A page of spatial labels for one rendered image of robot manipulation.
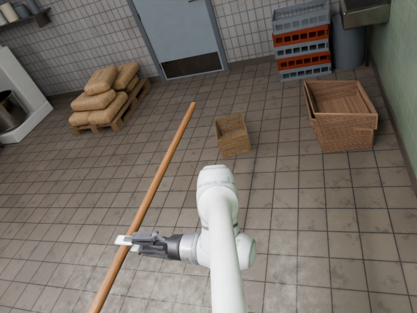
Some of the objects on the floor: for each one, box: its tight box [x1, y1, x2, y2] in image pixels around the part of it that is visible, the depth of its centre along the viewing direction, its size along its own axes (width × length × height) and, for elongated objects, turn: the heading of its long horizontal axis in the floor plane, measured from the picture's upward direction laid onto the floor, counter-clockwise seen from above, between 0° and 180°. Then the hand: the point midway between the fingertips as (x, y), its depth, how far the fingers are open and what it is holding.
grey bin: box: [330, 13, 367, 70], centre depth 343 cm, size 38×38×55 cm
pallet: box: [70, 78, 151, 136], centre depth 455 cm, size 120×80×14 cm, turn 5°
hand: (128, 243), depth 95 cm, fingers closed on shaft, 3 cm apart
